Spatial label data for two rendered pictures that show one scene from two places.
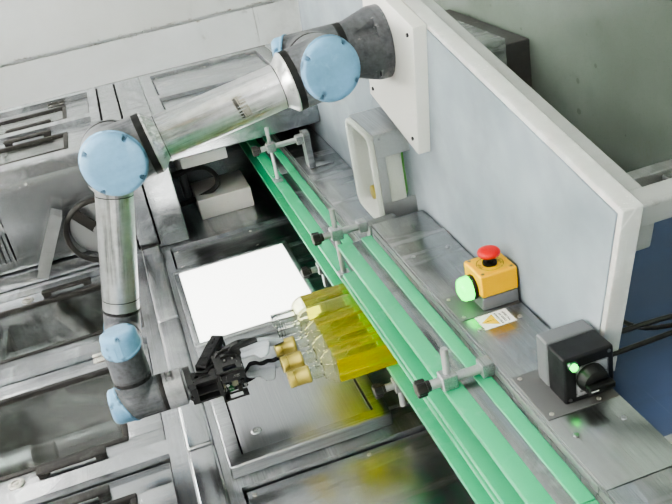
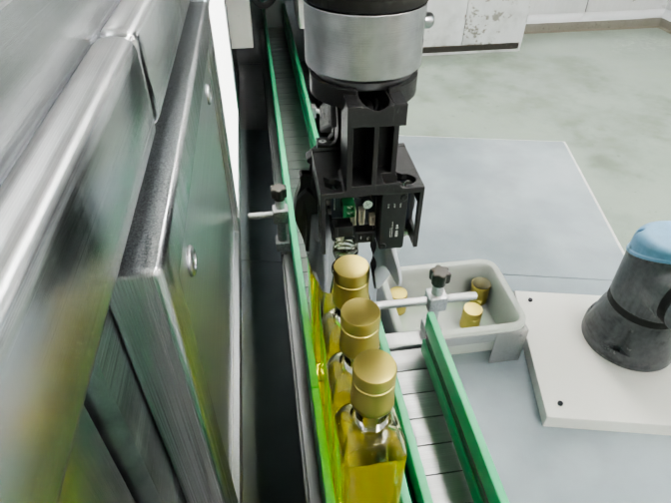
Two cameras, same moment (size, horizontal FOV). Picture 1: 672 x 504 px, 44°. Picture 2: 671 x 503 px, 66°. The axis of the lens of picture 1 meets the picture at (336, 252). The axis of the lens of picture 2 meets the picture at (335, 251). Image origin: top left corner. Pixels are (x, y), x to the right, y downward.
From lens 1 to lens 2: 152 cm
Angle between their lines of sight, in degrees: 43
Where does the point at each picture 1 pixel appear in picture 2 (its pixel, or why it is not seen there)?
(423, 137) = (570, 423)
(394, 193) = not seen: hidden behind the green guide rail
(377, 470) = not seen: outside the picture
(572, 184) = not seen: outside the picture
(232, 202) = (236, 21)
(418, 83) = (655, 427)
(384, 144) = (510, 340)
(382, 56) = (651, 360)
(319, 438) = (216, 469)
